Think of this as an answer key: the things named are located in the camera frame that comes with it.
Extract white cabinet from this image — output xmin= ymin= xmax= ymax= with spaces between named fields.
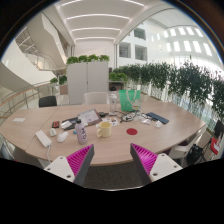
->
xmin=66 ymin=60 xmax=110 ymax=105

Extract white power strip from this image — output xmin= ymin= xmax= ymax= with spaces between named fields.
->
xmin=35 ymin=129 xmax=53 ymax=148

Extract white computer mouse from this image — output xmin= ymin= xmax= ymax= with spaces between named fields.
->
xmin=56 ymin=130 xmax=69 ymax=144

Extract flat round red coaster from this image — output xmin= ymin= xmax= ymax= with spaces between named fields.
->
xmin=126 ymin=127 xmax=139 ymax=136

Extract pale yellow mug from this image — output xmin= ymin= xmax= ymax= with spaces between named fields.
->
xmin=96 ymin=121 xmax=113 ymax=139

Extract white chair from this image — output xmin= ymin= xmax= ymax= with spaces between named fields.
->
xmin=83 ymin=91 xmax=110 ymax=105
xmin=168 ymin=131 xmax=209 ymax=164

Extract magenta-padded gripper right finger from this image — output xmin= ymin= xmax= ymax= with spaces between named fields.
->
xmin=129 ymin=143 xmax=184 ymax=186

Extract colourful sticker sheet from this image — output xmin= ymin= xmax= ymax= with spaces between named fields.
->
xmin=101 ymin=116 xmax=121 ymax=128

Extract ceiling light strips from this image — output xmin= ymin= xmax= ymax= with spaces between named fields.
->
xmin=59 ymin=0 xmax=146 ymax=41

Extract lilac bottle with black cap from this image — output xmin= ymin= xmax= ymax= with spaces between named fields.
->
xmin=74 ymin=118 xmax=88 ymax=145

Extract brown planter with green plants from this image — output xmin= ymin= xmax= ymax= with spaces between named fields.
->
xmin=108 ymin=71 xmax=129 ymax=92

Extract clear water bottle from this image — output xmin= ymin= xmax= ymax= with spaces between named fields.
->
xmin=109 ymin=91 xmax=119 ymax=114

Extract brown-edged tablet with paper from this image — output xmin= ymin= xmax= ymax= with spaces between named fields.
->
xmin=77 ymin=108 xmax=103 ymax=127

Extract green plant hedge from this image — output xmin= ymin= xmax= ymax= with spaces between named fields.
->
xmin=113 ymin=61 xmax=224 ymax=123

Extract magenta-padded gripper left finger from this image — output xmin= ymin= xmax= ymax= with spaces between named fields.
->
xmin=43 ymin=143 xmax=96 ymax=187

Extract black chair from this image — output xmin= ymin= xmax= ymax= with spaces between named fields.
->
xmin=38 ymin=95 xmax=58 ymax=108

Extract green plants on cabinet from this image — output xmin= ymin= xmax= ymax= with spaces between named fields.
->
xmin=65 ymin=54 xmax=111 ymax=66

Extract green tote bag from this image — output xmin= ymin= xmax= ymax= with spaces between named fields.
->
xmin=118 ymin=89 xmax=142 ymax=113

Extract black folder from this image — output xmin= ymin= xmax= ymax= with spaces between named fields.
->
xmin=61 ymin=116 xmax=81 ymax=131

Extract wooden handrail glass railing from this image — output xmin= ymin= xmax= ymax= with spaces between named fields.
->
xmin=0 ymin=81 xmax=51 ymax=116

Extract black cables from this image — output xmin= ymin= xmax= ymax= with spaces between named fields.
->
xmin=118 ymin=110 xmax=149 ymax=124

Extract white card box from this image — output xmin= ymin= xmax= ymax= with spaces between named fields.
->
xmin=60 ymin=120 xmax=73 ymax=130

